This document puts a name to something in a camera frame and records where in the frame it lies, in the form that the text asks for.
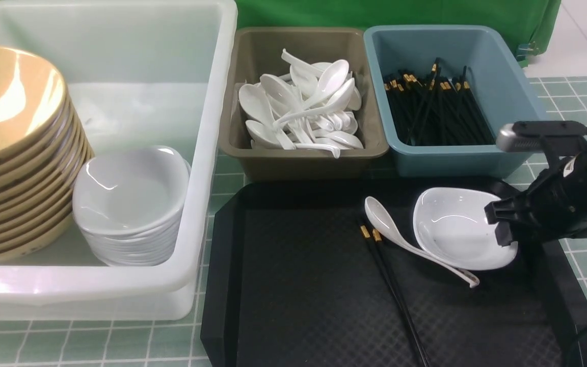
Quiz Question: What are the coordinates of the stack of white dishes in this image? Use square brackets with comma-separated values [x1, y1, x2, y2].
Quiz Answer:
[72, 145, 191, 267]

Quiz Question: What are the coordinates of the bundle of black chopsticks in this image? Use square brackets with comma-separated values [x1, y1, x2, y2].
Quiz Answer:
[383, 58, 495, 146]

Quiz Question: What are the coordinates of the stack of tan bowls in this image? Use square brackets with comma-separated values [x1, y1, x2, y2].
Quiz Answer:
[0, 46, 95, 263]

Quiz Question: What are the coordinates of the black chopstick gold tip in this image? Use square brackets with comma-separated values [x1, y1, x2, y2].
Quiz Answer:
[359, 221, 429, 366]
[371, 228, 431, 366]

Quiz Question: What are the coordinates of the large white plastic tub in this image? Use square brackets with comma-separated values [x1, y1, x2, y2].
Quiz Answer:
[0, 1, 237, 321]

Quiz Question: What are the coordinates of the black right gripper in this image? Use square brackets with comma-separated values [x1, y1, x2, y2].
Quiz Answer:
[484, 153, 587, 248]

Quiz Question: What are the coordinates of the white square sauce dish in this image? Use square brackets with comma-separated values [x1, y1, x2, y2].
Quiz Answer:
[412, 187, 518, 271]

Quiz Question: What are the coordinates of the green backdrop cloth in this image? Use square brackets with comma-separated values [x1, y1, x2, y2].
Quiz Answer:
[0, 0, 562, 68]

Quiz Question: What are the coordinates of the blue plastic chopstick bin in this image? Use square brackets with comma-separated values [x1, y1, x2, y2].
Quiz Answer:
[363, 24, 547, 179]

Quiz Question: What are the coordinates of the olive plastic spoon bin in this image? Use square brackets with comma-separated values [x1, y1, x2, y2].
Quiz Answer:
[218, 27, 389, 182]

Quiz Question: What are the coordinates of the pile of white spoons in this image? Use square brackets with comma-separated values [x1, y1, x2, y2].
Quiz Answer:
[237, 49, 365, 159]

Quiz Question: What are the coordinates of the black plastic serving tray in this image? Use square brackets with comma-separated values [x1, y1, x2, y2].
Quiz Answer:
[200, 176, 587, 366]

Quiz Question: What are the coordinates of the white ceramic soup spoon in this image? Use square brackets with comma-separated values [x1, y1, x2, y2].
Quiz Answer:
[364, 197, 480, 288]

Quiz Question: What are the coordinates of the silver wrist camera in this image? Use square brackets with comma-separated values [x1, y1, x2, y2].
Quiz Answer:
[496, 120, 587, 152]

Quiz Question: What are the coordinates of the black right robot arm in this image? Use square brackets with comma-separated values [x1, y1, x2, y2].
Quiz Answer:
[485, 120, 587, 247]

